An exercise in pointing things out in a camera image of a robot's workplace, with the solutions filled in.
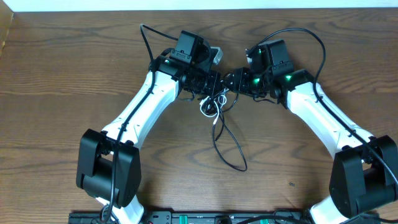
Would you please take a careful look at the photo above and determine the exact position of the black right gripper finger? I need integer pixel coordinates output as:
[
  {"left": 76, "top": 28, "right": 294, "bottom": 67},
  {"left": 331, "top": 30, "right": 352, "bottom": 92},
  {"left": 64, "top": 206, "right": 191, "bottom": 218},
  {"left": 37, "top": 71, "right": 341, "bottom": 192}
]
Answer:
[
  {"left": 223, "top": 81, "right": 240, "bottom": 93},
  {"left": 223, "top": 68, "right": 243, "bottom": 84}
]

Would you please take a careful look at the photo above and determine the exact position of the white USB cable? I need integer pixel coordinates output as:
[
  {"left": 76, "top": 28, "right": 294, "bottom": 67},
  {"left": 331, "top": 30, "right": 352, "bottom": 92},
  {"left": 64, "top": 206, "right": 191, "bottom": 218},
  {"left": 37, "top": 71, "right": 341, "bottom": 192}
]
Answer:
[{"left": 199, "top": 88, "right": 229, "bottom": 126}]

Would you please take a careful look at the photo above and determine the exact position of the black USB cable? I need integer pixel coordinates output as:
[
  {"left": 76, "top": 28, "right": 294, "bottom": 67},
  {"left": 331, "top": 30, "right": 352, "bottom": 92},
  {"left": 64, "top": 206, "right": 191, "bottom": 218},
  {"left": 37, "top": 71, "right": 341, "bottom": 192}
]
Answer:
[{"left": 198, "top": 88, "right": 248, "bottom": 172}]

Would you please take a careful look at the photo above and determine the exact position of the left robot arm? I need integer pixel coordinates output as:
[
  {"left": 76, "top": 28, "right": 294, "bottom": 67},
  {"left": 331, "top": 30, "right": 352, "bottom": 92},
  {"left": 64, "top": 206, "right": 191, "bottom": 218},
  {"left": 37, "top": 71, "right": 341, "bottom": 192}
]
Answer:
[{"left": 76, "top": 30, "right": 223, "bottom": 223}]

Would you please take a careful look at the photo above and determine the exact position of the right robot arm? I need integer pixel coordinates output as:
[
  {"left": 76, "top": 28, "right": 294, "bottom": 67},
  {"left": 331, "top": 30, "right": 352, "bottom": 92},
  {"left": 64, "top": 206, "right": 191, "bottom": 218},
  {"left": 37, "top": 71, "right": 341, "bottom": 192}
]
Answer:
[{"left": 222, "top": 39, "right": 397, "bottom": 223}]

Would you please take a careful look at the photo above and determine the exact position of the cardboard box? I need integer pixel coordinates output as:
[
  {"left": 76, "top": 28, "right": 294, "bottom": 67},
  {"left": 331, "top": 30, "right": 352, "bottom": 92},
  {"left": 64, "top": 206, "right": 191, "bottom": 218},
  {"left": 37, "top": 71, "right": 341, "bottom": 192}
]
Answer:
[{"left": 0, "top": 0, "right": 14, "bottom": 54}]

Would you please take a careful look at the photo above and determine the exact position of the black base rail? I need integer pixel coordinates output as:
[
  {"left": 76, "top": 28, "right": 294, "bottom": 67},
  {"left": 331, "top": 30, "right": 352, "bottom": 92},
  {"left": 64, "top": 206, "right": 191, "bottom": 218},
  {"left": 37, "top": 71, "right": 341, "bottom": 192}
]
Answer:
[{"left": 68, "top": 210, "right": 382, "bottom": 224}]

